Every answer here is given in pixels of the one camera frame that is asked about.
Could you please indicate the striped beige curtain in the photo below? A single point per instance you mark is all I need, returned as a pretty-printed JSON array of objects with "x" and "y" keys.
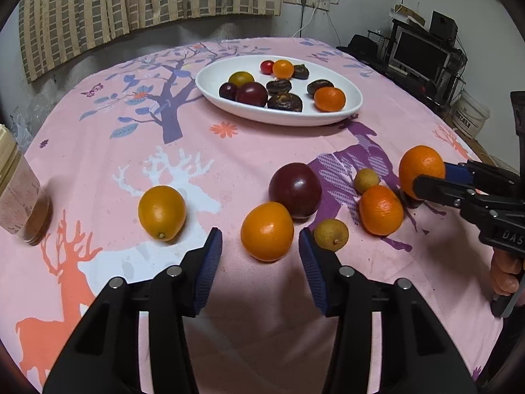
[{"x": 52, "y": 32}]

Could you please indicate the dark red plum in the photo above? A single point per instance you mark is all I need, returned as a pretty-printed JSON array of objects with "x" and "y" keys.
[{"x": 297, "y": 188}]

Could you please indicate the right hand of person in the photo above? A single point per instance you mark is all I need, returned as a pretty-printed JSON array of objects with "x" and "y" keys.
[{"x": 504, "y": 272}]

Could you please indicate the orange kumquat front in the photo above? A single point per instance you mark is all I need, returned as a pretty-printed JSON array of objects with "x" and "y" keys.
[{"x": 267, "y": 232}]

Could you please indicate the tangerine with green stem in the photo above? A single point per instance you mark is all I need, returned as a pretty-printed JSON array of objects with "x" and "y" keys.
[{"x": 329, "y": 99}]

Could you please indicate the small dark dried fruit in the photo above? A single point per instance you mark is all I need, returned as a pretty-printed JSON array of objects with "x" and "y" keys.
[{"x": 301, "y": 72}]

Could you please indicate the white oval plate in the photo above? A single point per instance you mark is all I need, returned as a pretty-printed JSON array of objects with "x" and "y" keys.
[{"x": 210, "y": 78}]

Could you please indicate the black speaker box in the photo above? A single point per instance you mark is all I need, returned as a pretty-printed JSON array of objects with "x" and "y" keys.
[{"x": 443, "y": 27}]

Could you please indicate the plastic jar with cream lid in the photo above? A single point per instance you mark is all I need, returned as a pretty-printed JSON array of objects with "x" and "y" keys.
[{"x": 26, "y": 209}]

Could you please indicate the dark cherry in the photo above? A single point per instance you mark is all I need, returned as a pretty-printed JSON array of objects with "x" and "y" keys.
[{"x": 228, "y": 91}]

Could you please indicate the dark wrinkled dried fruit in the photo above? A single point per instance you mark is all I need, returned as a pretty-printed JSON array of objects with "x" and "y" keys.
[{"x": 285, "y": 102}]

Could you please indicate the white power strip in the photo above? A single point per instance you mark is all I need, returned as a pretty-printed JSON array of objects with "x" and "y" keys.
[{"x": 323, "y": 5}]

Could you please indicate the red cherry tomato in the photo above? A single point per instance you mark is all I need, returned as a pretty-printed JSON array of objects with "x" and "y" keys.
[{"x": 266, "y": 67}]

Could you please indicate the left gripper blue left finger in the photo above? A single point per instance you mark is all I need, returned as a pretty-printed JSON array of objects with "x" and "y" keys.
[{"x": 209, "y": 259}]

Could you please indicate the purple plum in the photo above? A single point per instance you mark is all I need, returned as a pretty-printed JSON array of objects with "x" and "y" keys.
[{"x": 252, "y": 93}]

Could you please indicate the small orange kumquat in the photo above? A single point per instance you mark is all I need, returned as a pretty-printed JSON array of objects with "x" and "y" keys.
[{"x": 283, "y": 69}]

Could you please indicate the white plastic bucket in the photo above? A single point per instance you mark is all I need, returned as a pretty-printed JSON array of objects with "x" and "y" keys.
[{"x": 468, "y": 115}]

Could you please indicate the small tan longan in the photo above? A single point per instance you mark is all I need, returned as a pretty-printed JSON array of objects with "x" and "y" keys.
[{"x": 331, "y": 234}]

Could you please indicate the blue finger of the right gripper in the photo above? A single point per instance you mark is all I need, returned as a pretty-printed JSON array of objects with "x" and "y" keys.
[
  {"x": 449, "y": 192},
  {"x": 462, "y": 172}
]

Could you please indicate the large orange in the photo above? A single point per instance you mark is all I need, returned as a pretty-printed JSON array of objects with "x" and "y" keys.
[{"x": 420, "y": 160}]

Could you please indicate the pink deer print tablecloth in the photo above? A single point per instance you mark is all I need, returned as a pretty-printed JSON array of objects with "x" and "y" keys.
[{"x": 143, "y": 123}]

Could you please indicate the yellow orange kumquat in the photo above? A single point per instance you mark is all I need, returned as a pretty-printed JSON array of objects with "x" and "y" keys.
[{"x": 240, "y": 78}]

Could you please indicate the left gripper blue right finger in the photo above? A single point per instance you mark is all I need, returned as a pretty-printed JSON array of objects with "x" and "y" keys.
[{"x": 313, "y": 269}]

